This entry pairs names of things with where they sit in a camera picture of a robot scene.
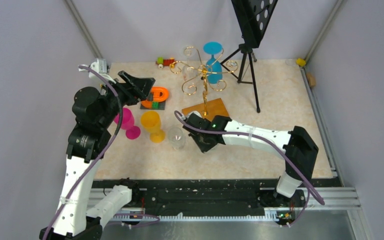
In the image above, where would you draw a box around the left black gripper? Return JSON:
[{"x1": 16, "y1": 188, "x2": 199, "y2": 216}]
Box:
[{"x1": 98, "y1": 69, "x2": 155, "y2": 128}]

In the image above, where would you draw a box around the clear wine glass front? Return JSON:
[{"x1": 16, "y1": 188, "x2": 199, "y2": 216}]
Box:
[{"x1": 167, "y1": 127, "x2": 186, "y2": 150}]

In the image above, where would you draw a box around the clear wine glass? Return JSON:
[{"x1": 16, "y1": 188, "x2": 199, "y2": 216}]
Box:
[
  {"x1": 182, "y1": 46, "x2": 199, "y2": 82},
  {"x1": 167, "y1": 127, "x2": 186, "y2": 150}
]

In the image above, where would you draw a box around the yellow wine glass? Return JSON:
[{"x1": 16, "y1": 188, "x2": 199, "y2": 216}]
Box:
[{"x1": 140, "y1": 111, "x2": 166, "y2": 143}]

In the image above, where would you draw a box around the pink wine glass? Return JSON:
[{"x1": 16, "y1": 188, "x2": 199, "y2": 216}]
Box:
[{"x1": 120, "y1": 107, "x2": 141, "y2": 140}]

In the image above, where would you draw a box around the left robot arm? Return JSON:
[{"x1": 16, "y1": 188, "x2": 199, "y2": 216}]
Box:
[{"x1": 39, "y1": 71, "x2": 155, "y2": 240}]

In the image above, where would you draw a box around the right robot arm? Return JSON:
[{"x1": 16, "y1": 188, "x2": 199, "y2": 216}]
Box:
[{"x1": 174, "y1": 111, "x2": 324, "y2": 206}]

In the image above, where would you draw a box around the gold wine glass rack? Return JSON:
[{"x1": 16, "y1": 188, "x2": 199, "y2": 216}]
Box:
[{"x1": 170, "y1": 47, "x2": 239, "y2": 121}]

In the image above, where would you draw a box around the clear wine glass back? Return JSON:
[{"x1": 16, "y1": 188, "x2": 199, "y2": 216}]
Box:
[{"x1": 182, "y1": 46, "x2": 199, "y2": 82}]

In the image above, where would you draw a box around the blue wine glass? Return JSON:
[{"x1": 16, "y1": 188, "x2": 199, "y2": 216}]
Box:
[{"x1": 203, "y1": 41, "x2": 223, "y2": 85}]

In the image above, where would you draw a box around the dark plate with blocks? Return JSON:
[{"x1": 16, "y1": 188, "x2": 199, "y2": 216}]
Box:
[{"x1": 140, "y1": 100, "x2": 166, "y2": 111}]

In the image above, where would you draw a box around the orange tape dispenser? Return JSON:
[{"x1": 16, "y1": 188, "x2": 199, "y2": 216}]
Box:
[{"x1": 144, "y1": 86, "x2": 170, "y2": 102}]

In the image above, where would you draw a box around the small toy car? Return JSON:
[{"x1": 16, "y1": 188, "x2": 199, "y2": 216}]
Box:
[{"x1": 155, "y1": 57, "x2": 176, "y2": 69}]

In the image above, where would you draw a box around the yellow corner clamp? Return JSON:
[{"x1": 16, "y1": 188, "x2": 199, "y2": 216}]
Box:
[{"x1": 295, "y1": 58, "x2": 307, "y2": 68}]

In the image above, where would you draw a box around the black music stand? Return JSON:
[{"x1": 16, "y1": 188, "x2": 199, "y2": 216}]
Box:
[{"x1": 220, "y1": 0, "x2": 278, "y2": 113}]

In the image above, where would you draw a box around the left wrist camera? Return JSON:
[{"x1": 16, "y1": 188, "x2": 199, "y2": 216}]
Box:
[{"x1": 78, "y1": 58, "x2": 116, "y2": 83}]

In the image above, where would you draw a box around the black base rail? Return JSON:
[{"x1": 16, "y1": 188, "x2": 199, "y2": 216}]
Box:
[{"x1": 92, "y1": 178, "x2": 342, "y2": 220}]

